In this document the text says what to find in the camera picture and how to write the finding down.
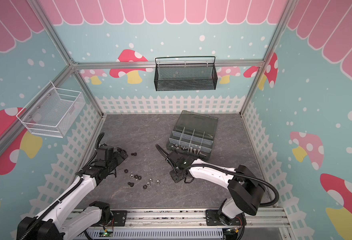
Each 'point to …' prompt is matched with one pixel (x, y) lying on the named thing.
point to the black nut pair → (139, 177)
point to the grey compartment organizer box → (193, 135)
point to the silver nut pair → (150, 180)
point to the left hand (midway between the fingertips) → (121, 158)
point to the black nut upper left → (126, 171)
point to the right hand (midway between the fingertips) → (176, 174)
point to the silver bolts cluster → (190, 149)
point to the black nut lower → (145, 187)
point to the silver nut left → (132, 176)
